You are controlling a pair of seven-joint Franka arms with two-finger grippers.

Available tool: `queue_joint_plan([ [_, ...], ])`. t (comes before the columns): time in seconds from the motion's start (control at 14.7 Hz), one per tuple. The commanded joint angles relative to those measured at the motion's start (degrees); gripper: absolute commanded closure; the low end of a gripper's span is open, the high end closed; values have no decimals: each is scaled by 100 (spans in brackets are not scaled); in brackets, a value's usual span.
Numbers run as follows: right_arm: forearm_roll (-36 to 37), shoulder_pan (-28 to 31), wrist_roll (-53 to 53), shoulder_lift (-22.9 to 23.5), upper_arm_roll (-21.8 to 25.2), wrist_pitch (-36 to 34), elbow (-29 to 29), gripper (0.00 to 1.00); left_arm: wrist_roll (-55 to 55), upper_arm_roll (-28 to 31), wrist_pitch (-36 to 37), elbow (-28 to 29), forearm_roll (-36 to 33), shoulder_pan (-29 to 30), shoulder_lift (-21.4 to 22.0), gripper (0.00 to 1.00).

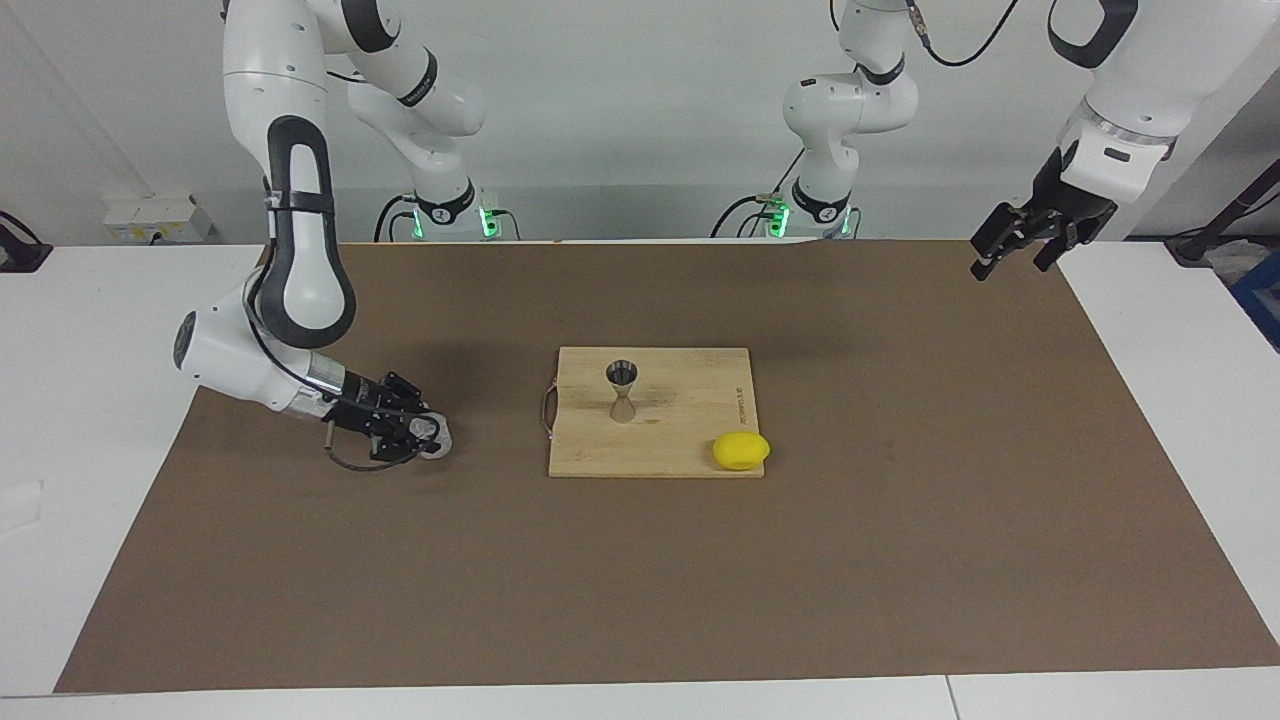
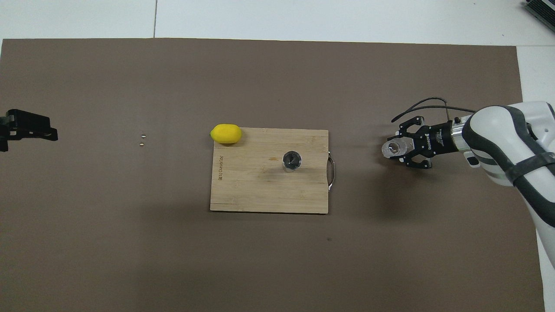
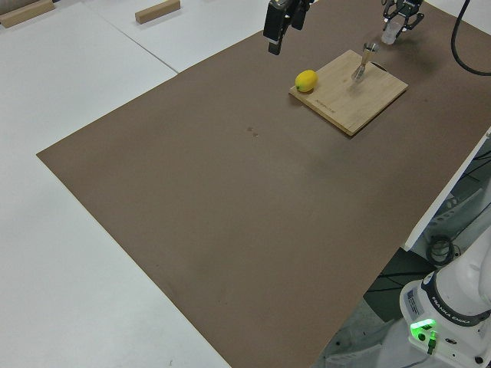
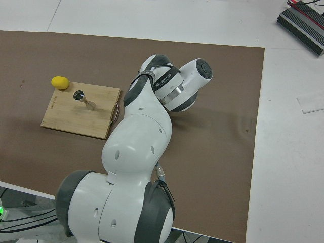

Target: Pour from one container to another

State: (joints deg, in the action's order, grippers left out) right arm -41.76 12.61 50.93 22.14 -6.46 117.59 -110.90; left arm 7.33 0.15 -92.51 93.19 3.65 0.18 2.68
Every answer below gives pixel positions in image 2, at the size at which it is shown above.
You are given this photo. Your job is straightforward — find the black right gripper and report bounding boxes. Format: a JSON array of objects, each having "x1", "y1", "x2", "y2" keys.
[{"x1": 398, "y1": 116, "x2": 458, "y2": 170}]

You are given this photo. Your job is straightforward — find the clear plastic cup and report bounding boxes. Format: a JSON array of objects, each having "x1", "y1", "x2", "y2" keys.
[{"x1": 381, "y1": 137, "x2": 413, "y2": 160}]

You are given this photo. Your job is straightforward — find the steel jigger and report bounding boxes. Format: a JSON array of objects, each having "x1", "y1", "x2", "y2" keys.
[{"x1": 282, "y1": 151, "x2": 302, "y2": 172}]

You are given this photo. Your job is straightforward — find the wooden cutting board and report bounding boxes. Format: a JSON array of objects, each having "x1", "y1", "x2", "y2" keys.
[{"x1": 210, "y1": 127, "x2": 335, "y2": 214}]

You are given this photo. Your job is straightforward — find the brown table mat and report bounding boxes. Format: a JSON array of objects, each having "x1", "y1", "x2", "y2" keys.
[{"x1": 0, "y1": 38, "x2": 546, "y2": 312}]

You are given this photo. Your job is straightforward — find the grey ridged device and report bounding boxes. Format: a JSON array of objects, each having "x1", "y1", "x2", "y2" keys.
[{"x1": 522, "y1": 0, "x2": 555, "y2": 31}]

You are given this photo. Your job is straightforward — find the yellow lemon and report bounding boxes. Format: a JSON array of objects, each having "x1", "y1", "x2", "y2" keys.
[{"x1": 210, "y1": 124, "x2": 242, "y2": 144}]

